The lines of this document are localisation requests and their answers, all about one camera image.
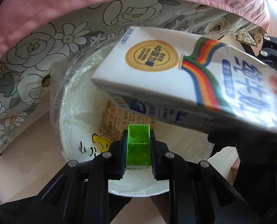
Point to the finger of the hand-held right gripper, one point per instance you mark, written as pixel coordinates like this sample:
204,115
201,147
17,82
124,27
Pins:
273,49
264,158

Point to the clear plastic bin liner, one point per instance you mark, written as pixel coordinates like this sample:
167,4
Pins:
59,74

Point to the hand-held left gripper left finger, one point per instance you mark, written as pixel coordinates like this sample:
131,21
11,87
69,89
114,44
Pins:
122,155

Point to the orange printed snack wrapper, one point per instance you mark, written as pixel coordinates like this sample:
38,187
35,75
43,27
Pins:
115,121

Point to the pink blanket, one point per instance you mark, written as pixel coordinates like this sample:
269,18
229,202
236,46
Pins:
59,0

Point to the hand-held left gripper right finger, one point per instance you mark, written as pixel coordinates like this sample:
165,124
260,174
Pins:
153,155

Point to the small green box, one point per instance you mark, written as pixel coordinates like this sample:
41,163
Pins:
138,158

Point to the white trash bin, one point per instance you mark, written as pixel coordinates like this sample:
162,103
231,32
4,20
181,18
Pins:
138,187

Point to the white milk carton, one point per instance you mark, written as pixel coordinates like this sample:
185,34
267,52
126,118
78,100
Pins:
175,74

